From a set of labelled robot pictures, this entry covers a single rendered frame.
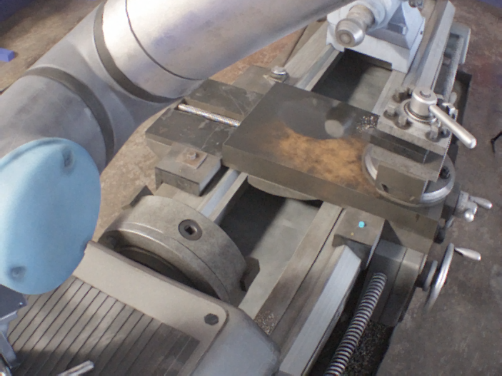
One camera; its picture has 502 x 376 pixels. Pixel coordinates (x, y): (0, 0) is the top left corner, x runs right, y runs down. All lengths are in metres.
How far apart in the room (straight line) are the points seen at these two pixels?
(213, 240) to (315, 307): 0.41
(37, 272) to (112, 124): 0.11
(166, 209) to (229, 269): 0.13
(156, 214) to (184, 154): 0.62
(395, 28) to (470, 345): 1.27
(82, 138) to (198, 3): 0.10
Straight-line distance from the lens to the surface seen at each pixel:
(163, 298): 0.67
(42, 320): 0.67
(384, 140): 1.30
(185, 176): 1.48
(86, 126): 0.35
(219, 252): 0.92
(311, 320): 1.25
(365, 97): 2.09
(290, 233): 1.57
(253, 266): 0.97
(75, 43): 0.38
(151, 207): 0.94
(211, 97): 1.74
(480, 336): 2.41
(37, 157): 0.30
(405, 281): 1.50
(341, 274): 1.35
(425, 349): 2.30
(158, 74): 0.35
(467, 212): 1.50
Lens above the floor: 1.88
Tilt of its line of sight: 43 degrees down
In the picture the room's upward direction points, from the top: 3 degrees clockwise
